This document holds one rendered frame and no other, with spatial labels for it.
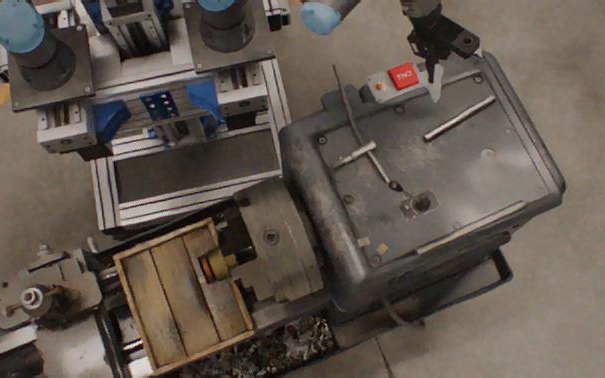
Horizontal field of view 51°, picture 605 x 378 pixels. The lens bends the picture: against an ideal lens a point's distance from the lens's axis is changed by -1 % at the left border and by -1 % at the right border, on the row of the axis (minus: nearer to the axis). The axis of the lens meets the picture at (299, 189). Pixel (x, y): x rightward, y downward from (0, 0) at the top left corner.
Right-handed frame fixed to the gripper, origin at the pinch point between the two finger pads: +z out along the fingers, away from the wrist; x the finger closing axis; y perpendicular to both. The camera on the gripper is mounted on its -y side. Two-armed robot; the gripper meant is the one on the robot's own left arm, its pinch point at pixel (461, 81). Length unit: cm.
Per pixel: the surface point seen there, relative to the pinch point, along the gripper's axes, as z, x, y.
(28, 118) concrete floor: 18, 83, 206
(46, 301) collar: -4, 101, 45
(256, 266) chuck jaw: 18, 59, 25
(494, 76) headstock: 16.1, -15.6, 9.8
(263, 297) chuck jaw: 22, 63, 18
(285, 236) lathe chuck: 10, 50, 15
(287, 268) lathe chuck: 15, 54, 13
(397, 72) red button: 3.7, 1.1, 22.6
